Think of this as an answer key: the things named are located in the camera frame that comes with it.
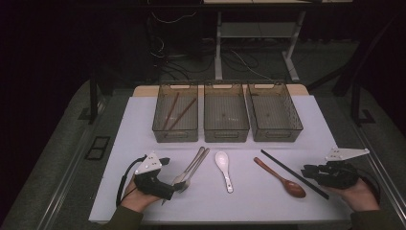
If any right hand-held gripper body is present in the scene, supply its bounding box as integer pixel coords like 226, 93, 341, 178
314, 147, 371, 190

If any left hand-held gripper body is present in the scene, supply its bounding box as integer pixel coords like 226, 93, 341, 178
133, 151, 176, 201

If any black chopstick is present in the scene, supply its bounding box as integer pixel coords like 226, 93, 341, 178
260, 149, 329, 201
260, 149, 330, 199

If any brown wooden spoon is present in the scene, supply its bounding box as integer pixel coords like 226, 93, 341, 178
253, 156, 307, 199

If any metal knife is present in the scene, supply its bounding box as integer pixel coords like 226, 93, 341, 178
161, 146, 206, 206

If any metal cutlery pair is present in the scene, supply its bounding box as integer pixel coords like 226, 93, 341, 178
171, 148, 211, 195

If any smoky transparent plastic bin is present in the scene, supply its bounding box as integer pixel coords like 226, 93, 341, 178
151, 82, 199, 144
246, 81, 305, 143
203, 81, 251, 144

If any white ceramic spoon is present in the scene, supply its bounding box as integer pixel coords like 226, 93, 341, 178
214, 150, 235, 195

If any person's left hand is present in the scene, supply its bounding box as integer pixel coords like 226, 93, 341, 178
120, 178, 161, 214

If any person's right hand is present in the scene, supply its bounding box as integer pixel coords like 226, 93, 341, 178
325, 177, 381, 213

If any white table cover sheet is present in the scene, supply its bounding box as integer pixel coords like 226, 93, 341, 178
88, 94, 375, 224

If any black upright stand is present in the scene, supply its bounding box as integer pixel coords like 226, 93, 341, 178
78, 68, 108, 126
349, 76, 377, 127

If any slanted black stand leg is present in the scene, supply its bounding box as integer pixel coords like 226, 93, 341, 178
306, 13, 398, 98

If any white desk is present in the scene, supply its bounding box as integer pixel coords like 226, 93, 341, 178
203, 0, 353, 83

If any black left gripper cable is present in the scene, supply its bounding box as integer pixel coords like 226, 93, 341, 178
115, 154, 148, 207

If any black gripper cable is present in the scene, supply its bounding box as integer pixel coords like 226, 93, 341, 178
115, 154, 148, 207
357, 175, 383, 205

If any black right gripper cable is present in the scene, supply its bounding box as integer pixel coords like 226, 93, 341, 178
357, 175, 383, 205

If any metal floor rail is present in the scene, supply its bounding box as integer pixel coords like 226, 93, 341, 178
349, 123, 406, 221
34, 124, 108, 230

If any black floor cable bundle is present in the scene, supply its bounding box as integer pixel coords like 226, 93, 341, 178
147, 13, 221, 81

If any thin white floor cable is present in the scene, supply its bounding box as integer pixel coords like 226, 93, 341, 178
229, 49, 274, 81

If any hanging white cable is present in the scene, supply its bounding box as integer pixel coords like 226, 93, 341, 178
150, 11, 198, 25

